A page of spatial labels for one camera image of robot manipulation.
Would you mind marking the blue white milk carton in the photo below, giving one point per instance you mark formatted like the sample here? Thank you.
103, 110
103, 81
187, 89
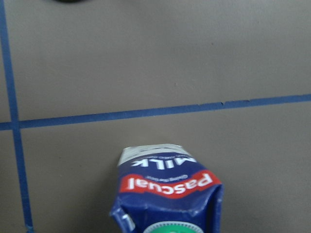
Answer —
164, 189

